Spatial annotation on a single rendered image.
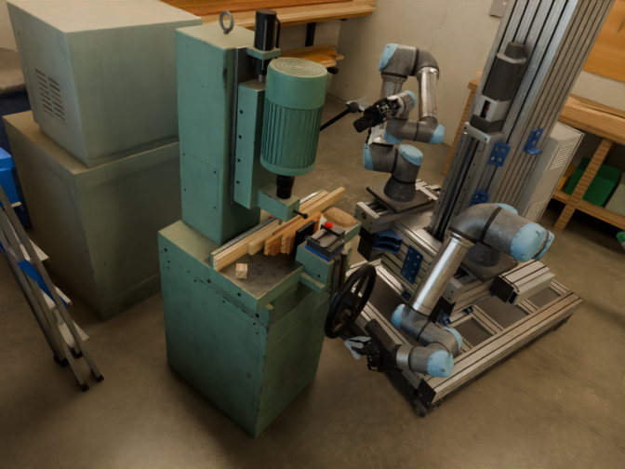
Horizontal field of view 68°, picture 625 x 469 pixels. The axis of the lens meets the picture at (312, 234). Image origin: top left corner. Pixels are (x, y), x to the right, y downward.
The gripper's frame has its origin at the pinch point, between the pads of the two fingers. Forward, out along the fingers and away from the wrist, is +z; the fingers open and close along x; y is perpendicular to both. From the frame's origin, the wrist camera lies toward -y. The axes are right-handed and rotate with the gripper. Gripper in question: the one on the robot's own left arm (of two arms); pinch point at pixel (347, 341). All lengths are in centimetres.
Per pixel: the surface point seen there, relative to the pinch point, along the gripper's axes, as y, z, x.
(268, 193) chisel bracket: -51, 22, 6
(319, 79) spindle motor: -82, -11, 8
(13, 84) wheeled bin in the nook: -121, 168, 0
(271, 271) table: -29.1, 17.0, -7.5
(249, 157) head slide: -65, 20, 2
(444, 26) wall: -93, 98, 347
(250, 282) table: -29.6, 17.8, -16.1
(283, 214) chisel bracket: -43.9, 16.9, 5.3
